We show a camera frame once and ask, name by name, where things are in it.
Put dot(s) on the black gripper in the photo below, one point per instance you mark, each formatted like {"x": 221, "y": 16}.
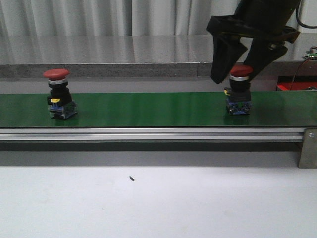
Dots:
{"x": 263, "y": 20}

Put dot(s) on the red mushroom push button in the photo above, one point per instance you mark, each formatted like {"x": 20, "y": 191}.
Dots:
{"x": 60, "y": 102}
{"x": 238, "y": 95}

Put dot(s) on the red plastic bin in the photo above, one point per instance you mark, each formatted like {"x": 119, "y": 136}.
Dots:
{"x": 300, "y": 83}

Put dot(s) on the green conveyor belt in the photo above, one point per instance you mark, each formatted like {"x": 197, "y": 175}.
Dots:
{"x": 186, "y": 109}

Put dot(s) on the small green circuit board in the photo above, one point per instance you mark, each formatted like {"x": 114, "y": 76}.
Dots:
{"x": 310, "y": 55}

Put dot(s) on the grey stone counter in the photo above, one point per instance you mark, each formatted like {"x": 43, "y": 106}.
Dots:
{"x": 106, "y": 64}

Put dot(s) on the white pleated curtain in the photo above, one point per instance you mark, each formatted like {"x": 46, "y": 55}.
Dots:
{"x": 40, "y": 18}

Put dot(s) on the steel conveyor support bracket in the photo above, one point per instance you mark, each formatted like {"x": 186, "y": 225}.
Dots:
{"x": 308, "y": 157}

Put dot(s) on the aluminium conveyor frame rail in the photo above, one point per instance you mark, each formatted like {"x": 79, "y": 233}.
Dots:
{"x": 174, "y": 133}

